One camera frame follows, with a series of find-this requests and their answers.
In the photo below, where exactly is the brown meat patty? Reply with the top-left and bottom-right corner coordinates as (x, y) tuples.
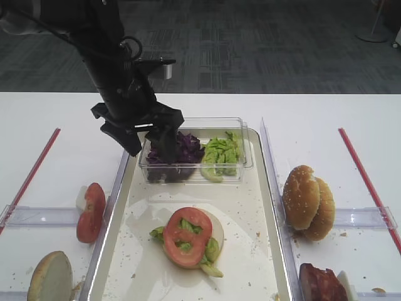
(299, 263), (348, 301)

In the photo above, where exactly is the rear sesame bun top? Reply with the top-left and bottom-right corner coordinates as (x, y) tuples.
(303, 177), (335, 241)

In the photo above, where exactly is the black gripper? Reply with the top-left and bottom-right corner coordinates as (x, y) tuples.
(91, 75), (184, 164)

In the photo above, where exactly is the bottom bun slice on tray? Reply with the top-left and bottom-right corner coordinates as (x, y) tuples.
(161, 206), (226, 270)

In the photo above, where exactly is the sesame bun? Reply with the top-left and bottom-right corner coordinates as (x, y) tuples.
(303, 177), (335, 241)
(282, 165), (320, 230)

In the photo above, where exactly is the white metal tray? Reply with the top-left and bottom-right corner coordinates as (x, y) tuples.
(88, 130), (289, 300)

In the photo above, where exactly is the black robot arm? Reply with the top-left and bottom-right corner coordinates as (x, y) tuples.
(1, 1), (184, 163)

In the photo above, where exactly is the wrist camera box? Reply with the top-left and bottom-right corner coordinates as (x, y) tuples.
(148, 58), (176, 80)

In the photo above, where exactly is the purple cabbage pile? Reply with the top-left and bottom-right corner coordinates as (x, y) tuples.
(146, 132), (205, 182)

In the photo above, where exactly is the tomato slice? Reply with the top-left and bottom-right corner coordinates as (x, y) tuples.
(76, 182), (106, 244)
(163, 207), (212, 268)

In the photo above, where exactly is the right red tape strip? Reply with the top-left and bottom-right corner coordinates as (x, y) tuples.
(338, 128), (400, 252)

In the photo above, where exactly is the green lettuce pile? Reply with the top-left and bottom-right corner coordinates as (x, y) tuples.
(200, 131), (240, 182)

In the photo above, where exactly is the white onion slice right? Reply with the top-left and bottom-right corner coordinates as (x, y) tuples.
(336, 270), (358, 301)

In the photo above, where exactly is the front sesame bun top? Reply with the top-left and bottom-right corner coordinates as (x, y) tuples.
(282, 165), (320, 230)

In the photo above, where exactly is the white onion slice left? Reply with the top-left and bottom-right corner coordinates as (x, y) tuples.
(76, 186), (88, 211)

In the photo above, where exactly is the clear right cross divider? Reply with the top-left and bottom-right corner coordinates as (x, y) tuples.
(333, 207), (398, 230)

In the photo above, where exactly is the clear right long divider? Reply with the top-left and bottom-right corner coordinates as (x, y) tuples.
(259, 120), (304, 300)

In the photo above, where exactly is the clear long divider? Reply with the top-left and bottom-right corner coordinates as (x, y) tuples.
(79, 152), (130, 300)
(259, 120), (304, 300)

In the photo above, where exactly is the white onion slice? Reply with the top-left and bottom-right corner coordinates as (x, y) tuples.
(76, 186), (88, 211)
(336, 270), (358, 301)

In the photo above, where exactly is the clear left long divider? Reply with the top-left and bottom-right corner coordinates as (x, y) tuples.
(79, 152), (130, 300)

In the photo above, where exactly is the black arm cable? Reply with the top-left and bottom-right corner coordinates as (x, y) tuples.
(6, 6), (143, 63)

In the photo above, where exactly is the clear cross divider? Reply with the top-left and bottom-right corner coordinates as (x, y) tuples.
(1, 205), (80, 227)
(333, 207), (398, 230)

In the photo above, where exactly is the upright bun half left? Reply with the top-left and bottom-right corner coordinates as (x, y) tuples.
(26, 251), (73, 301)

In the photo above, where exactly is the clear plastic container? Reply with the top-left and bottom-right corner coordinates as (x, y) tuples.
(138, 117), (253, 184)

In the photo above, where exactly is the clear lower right divider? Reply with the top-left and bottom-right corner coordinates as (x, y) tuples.
(357, 292), (401, 301)

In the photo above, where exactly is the clear lower left divider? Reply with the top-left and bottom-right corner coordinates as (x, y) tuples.
(0, 291), (27, 301)

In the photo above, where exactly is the clear left cross divider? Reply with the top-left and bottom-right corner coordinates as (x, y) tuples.
(1, 205), (80, 227)

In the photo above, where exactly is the green lettuce leaf on bun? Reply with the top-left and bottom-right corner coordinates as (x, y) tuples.
(149, 219), (224, 278)

